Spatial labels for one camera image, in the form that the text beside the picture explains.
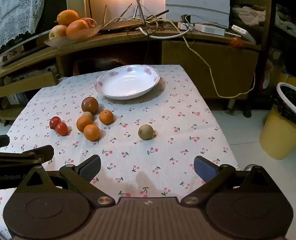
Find dark storage shelf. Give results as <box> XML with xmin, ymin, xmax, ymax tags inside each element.
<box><xmin>229</xmin><ymin>0</ymin><xmax>296</xmax><ymax>118</ymax></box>

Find small orange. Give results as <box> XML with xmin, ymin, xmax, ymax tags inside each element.
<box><xmin>76</xmin><ymin>116</ymin><xmax>93</xmax><ymax>133</ymax></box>
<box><xmin>99</xmin><ymin>110</ymin><xmax>114</xmax><ymax>125</ymax></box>
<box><xmin>83</xmin><ymin>124</ymin><xmax>100</xmax><ymax>141</ymax></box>

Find small red object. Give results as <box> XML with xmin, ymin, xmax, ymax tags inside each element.
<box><xmin>229</xmin><ymin>37</ymin><xmax>242</xmax><ymax>48</ymax></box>

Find wooden desk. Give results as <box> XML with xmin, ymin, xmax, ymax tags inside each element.
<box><xmin>0</xmin><ymin>20</ymin><xmax>262</xmax><ymax>120</ymax></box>

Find black router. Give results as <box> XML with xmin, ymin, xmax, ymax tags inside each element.
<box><xmin>98</xmin><ymin>0</ymin><xmax>170</xmax><ymax>33</ymax></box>

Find dark red round fruit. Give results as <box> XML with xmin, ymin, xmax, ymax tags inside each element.
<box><xmin>81</xmin><ymin>97</ymin><xmax>99</xmax><ymax>113</ymax></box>

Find brown round fruit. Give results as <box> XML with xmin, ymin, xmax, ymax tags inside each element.
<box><xmin>138</xmin><ymin>124</ymin><xmax>154</xmax><ymax>140</ymax></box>

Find large orange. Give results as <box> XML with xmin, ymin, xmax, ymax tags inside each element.
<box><xmin>57</xmin><ymin>10</ymin><xmax>80</xmax><ymax>27</ymax></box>
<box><xmin>66</xmin><ymin>19</ymin><xmax>89</xmax><ymax>37</ymax></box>

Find red apple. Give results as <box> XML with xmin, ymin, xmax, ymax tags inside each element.
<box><xmin>80</xmin><ymin>17</ymin><xmax>98</xmax><ymax>29</ymax></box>

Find black bin bag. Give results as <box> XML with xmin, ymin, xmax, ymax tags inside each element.
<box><xmin>273</xmin><ymin>84</ymin><xmax>296</xmax><ymax>133</ymax></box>

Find cherry print tablecloth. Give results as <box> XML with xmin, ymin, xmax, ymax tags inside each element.
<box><xmin>0</xmin><ymin>64</ymin><xmax>239</xmax><ymax>240</ymax></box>

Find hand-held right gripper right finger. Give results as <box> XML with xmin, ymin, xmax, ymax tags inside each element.
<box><xmin>180</xmin><ymin>155</ymin><xmax>283</xmax><ymax>205</ymax></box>

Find white slim device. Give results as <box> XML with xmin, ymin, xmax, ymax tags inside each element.
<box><xmin>231</xmin><ymin>24</ymin><xmax>256</xmax><ymax>44</ymax></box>

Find white power adapter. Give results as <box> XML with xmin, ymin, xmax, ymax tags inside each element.
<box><xmin>177</xmin><ymin>22</ymin><xmax>195</xmax><ymax>31</ymax></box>

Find black television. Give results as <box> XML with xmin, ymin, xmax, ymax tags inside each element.
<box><xmin>0</xmin><ymin>0</ymin><xmax>86</xmax><ymax>67</ymax></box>

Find pale yellow apple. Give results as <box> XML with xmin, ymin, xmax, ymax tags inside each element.
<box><xmin>49</xmin><ymin>25</ymin><xmax>68</xmax><ymax>40</ymax></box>

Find white cable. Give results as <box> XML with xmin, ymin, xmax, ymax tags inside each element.
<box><xmin>135</xmin><ymin>26</ymin><xmax>196</xmax><ymax>40</ymax></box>

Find white floral plate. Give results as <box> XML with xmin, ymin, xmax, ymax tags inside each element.
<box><xmin>94</xmin><ymin>65</ymin><xmax>161</xmax><ymax>100</ymax></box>

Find brown dry sticks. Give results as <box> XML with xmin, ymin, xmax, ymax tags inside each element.
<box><xmin>87</xmin><ymin>0</ymin><xmax>133</xmax><ymax>27</ymax></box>

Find white lace cloth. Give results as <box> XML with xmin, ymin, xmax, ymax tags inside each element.
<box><xmin>0</xmin><ymin>0</ymin><xmax>49</xmax><ymax>58</ymax></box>

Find red tomato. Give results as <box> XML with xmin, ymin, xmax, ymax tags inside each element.
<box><xmin>49</xmin><ymin>116</ymin><xmax>62</xmax><ymax>130</ymax></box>
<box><xmin>56</xmin><ymin>122</ymin><xmax>69</xmax><ymax>136</ymax></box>

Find white power strip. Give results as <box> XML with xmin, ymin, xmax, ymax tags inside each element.
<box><xmin>193</xmin><ymin>23</ymin><xmax>226</xmax><ymax>37</ymax></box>

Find glass fruit dish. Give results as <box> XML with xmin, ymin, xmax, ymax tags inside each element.
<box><xmin>44</xmin><ymin>25</ymin><xmax>102</xmax><ymax>47</ymax></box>

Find yellow trash bin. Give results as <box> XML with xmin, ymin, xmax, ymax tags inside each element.
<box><xmin>259</xmin><ymin>82</ymin><xmax>296</xmax><ymax>160</ymax></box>

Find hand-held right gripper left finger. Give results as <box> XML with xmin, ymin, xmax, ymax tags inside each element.
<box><xmin>13</xmin><ymin>154</ymin><xmax>116</xmax><ymax>207</ymax></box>

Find yellow cable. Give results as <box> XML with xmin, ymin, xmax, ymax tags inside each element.
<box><xmin>108</xmin><ymin>15</ymin><xmax>256</xmax><ymax>98</ymax></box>

